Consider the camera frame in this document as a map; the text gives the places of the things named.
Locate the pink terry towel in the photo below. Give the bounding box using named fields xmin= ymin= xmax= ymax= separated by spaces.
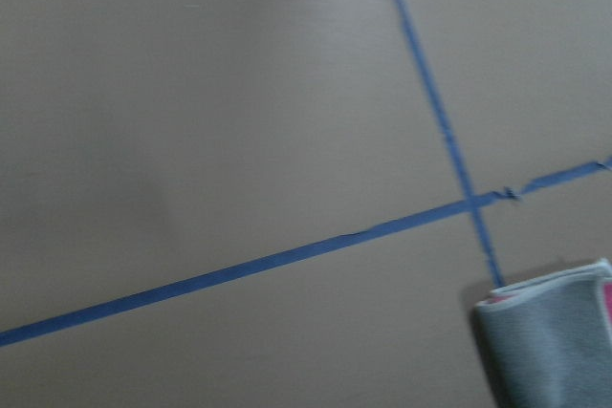
xmin=473 ymin=258 xmax=611 ymax=407

